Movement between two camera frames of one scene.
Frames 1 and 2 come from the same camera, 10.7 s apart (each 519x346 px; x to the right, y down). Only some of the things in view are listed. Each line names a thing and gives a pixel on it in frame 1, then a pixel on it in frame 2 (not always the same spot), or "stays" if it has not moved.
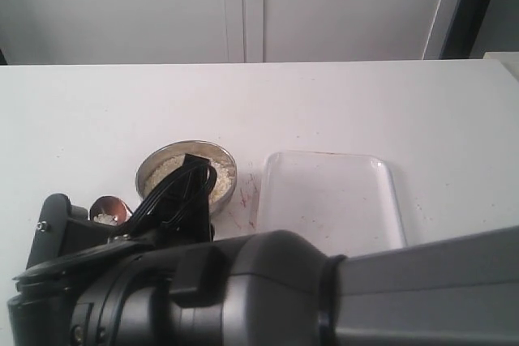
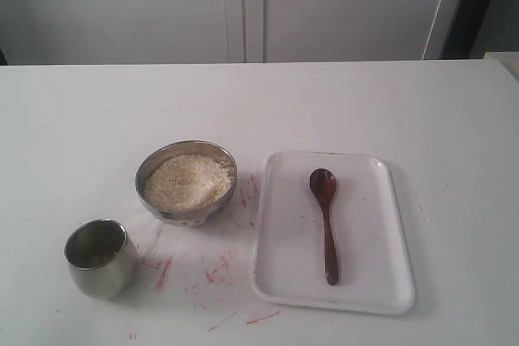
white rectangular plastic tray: (345, 203) stays
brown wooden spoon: (109, 211) to (323, 183)
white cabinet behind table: (59, 10) stays
